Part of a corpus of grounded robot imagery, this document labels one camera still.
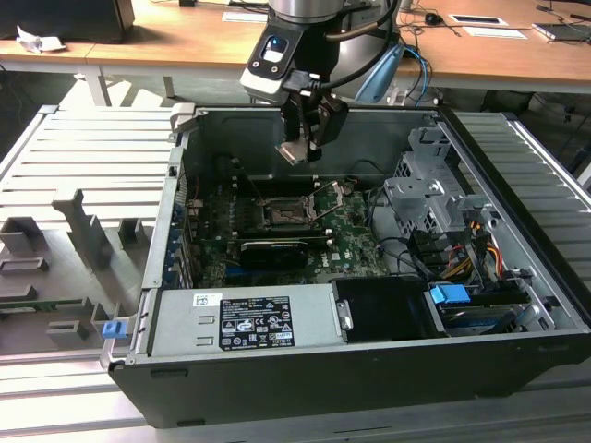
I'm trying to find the CPU socket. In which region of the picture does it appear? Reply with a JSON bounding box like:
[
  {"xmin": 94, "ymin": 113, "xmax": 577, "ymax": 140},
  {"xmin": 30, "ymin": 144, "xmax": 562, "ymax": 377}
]
[{"xmin": 260, "ymin": 197, "xmax": 308, "ymax": 228}]

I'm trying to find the metal wire locking lever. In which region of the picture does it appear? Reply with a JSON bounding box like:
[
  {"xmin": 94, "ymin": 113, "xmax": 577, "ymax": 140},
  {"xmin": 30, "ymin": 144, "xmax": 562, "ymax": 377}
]
[{"xmin": 241, "ymin": 171, "xmax": 267, "ymax": 205}]

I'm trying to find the black computer tower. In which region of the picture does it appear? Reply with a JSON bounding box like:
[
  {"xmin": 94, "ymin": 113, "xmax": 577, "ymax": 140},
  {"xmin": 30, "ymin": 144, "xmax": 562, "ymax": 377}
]
[{"xmin": 0, "ymin": 0, "xmax": 135, "ymax": 45}]

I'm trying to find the green RAM stick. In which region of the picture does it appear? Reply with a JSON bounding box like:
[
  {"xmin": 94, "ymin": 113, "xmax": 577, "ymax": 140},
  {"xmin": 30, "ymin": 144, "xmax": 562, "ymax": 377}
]
[{"xmin": 0, "ymin": 298, "xmax": 89, "ymax": 311}]

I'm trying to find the CPU with silver top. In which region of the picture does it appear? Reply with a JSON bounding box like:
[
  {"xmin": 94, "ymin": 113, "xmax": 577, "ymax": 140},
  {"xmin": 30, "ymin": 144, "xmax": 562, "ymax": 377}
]
[{"xmin": 273, "ymin": 137, "xmax": 309, "ymax": 166}]

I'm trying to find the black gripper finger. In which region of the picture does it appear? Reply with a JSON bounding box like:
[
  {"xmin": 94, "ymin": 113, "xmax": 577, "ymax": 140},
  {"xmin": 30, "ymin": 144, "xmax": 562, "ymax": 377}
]
[
  {"xmin": 308, "ymin": 94, "xmax": 350, "ymax": 162},
  {"xmin": 282, "ymin": 94, "xmax": 307, "ymax": 142}
]

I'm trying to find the grey power supply unit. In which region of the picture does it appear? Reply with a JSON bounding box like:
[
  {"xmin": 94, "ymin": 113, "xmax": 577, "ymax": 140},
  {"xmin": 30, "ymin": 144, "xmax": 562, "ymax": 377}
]
[{"xmin": 150, "ymin": 283, "xmax": 347, "ymax": 356}]

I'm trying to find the coloured power wire bundle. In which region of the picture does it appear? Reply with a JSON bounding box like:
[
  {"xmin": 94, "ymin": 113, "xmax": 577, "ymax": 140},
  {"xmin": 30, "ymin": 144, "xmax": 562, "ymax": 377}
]
[{"xmin": 440, "ymin": 220, "xmax": 505, "ymax": 282}]

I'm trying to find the grey parts rack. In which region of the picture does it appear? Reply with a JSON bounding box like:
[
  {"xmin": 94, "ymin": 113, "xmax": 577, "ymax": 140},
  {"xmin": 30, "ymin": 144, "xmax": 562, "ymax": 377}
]
[{"xmin": 0, "ymin": 186, "xmax": 156, "ymax": 356}]

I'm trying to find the blue cable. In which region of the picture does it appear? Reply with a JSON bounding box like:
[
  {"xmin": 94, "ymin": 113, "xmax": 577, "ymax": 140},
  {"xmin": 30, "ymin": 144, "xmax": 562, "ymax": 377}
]
[{"xmin": 401, "ymin": 43, "xmax": 433, "ymax": 105}]

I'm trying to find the grey laptop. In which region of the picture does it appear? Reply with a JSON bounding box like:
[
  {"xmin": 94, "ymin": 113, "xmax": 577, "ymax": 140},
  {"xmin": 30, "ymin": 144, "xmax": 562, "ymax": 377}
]
[{"xmin": 531, "ymin": 20, "xmax": 591, "ymax": 43}]

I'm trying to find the crumpled white paper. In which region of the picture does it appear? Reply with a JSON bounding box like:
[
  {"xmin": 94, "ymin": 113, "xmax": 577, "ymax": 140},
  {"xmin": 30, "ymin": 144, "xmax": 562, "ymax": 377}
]
[{"xmin": 16, "ymin": 25, "xmax": 66, "ymax": 54}]

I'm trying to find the white desk grommet frame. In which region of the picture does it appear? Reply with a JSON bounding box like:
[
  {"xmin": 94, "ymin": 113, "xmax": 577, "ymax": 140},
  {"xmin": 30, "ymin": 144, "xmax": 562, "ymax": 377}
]
[{"xmin": 450, "ymin": 13, "xmax": 509, "ymax": 27}]

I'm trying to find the green motherboard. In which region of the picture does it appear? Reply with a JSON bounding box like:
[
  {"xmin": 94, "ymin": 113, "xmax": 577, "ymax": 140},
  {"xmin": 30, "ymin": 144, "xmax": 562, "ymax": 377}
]
[{"xmin": 184, "ymin": 177, "xmax": 393, "ymax": 287}]

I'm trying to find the white desk grommet cover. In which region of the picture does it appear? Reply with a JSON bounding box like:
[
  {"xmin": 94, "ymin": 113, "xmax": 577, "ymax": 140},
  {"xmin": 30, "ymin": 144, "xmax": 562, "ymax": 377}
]
[{"xmin": 221, "ymin": 11, "xmax": 270, "ymax": 24}]

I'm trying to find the black open PC case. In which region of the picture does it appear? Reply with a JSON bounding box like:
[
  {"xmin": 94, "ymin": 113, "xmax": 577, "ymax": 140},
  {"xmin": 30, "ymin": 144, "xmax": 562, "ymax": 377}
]
[{"xmin": 99, "ymin": 103, "xmax": 591, "ymax": 430}]

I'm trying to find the grey case latch handle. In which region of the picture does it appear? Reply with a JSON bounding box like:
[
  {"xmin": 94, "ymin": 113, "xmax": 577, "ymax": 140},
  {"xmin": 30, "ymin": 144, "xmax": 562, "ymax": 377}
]
[{"xmin": 168, "ymin": 103, "xmax": 198, "ymax": 136}]

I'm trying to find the graphics card with black shroud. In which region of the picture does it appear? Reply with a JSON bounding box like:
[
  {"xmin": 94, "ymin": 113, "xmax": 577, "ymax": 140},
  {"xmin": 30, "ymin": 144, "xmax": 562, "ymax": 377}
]
[{"xmin": 239, "ymin": 238, "xmax": 308, "ymax": 271}]

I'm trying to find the metal drive cage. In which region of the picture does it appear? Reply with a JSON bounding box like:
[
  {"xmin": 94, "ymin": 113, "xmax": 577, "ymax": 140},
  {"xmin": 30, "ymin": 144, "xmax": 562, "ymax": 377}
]
[{"xmin": 382, "ymin": 126, "xmax": 500, "ymax": 241}]

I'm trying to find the white paper sheet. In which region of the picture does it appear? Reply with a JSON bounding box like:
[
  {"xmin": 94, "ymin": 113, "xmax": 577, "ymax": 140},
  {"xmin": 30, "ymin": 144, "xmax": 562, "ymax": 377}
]
[{"xmin": 463, "ymin": 26, "xmax": 532, "ymax": 40}]

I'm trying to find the hard disk in blue carrier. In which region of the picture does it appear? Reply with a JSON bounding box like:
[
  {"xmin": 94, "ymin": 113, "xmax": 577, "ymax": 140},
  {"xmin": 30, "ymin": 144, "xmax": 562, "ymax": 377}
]
[{"xmin": 428, "ymin": 283, "xmax": 525, "ymax": 337}]

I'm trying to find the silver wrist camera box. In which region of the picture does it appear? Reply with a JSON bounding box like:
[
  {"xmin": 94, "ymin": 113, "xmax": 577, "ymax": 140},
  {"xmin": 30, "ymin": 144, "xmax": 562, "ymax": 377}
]
[{"xmin": 239, "ymin": 27, "xmax": 304, "ymax": 101}]

